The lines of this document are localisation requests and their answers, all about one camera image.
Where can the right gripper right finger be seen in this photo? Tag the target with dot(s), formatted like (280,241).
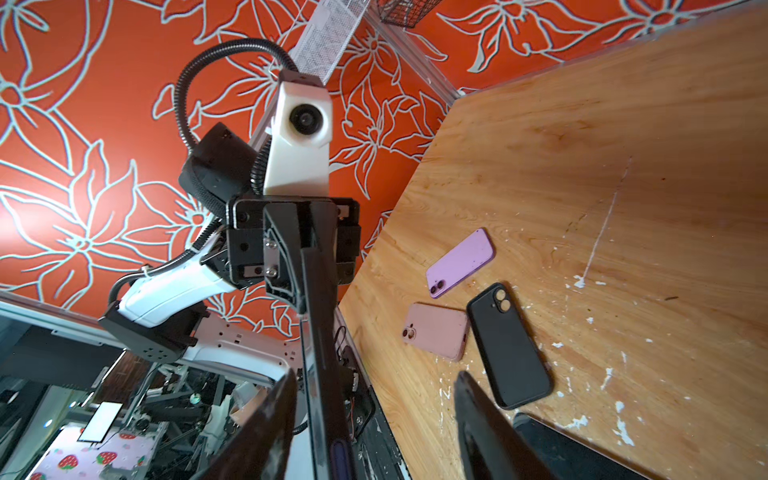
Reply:
(489,446)

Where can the black phone case with camera hole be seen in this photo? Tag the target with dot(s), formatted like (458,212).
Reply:
(515,369)

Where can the purple phone case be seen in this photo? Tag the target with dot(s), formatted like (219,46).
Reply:
(470,255)

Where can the black wire basket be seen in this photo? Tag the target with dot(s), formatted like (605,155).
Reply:
(404,13)

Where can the clear plastic bin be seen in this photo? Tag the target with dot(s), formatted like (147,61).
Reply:
(325,37)

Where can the black phone lower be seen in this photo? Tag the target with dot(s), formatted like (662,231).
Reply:
(565,457)

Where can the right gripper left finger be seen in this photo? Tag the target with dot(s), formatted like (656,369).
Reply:
(261,448)

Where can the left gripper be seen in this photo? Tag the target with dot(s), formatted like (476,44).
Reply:
(304,244)

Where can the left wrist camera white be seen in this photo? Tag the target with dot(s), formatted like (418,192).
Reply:
(301,133)

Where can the dark phone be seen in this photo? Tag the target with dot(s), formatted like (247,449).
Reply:
(329,433)

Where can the pink phone case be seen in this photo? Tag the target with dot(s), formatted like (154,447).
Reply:
(437,330)

